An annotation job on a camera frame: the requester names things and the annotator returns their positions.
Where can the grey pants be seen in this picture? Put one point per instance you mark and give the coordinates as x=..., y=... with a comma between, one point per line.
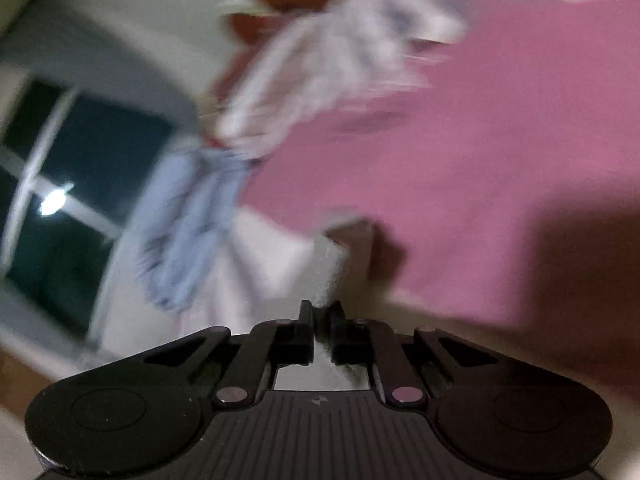
x=336, y=269

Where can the grey right curtain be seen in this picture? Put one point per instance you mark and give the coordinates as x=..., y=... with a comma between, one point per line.
x=54, y=41

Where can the striped pink bed sheet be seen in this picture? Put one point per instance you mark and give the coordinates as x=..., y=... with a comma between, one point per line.
x=519, y=228

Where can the dark glass window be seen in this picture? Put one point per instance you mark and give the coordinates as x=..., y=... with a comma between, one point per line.
x=72, y=167

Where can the folded light blue duvet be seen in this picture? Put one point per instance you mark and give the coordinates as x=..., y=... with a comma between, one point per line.
x=184, y=214

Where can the striped pillow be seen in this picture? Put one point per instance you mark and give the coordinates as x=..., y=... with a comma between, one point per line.
x=512, y=49

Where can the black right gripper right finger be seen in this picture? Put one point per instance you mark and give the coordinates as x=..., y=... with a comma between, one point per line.
x=374, y=346

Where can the folded pink white blanket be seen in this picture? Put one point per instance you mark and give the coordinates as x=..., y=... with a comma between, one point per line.
x=280, y=80

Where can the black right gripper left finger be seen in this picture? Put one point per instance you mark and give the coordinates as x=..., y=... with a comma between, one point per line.
x=268, y=347

